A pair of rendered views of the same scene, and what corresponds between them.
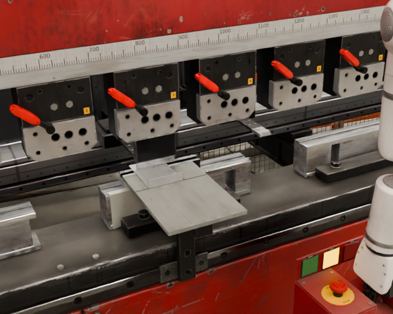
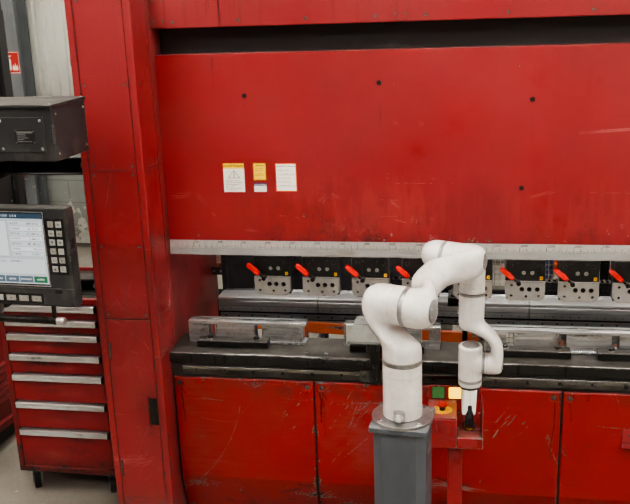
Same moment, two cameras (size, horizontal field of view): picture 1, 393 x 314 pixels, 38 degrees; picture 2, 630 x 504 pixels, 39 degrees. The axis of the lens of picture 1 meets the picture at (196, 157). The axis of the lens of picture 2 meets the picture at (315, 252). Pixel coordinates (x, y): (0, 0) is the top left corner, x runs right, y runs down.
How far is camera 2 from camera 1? 246 cm
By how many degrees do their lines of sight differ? 35
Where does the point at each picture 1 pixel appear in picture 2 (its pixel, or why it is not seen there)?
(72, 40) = (331, 238)
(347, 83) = (513, 291)
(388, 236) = (462, 375)
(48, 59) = (318, 245)
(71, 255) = (316, 350)
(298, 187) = not seen: hidden behind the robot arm
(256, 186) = (448, 348)
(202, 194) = not seen: hidden behind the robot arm
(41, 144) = (310, 287)
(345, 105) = (568, 316)
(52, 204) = not seen: hidden behind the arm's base
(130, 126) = (358, 287)
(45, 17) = (319, 225)
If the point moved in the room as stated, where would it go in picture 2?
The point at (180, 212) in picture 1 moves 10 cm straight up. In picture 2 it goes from (362, 336) to (362, 311)
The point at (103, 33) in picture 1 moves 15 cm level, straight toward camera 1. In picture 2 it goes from (347, 236) to (331, 246)
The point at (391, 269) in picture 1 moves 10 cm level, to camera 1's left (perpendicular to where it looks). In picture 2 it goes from (465, 398) to (440, 391)
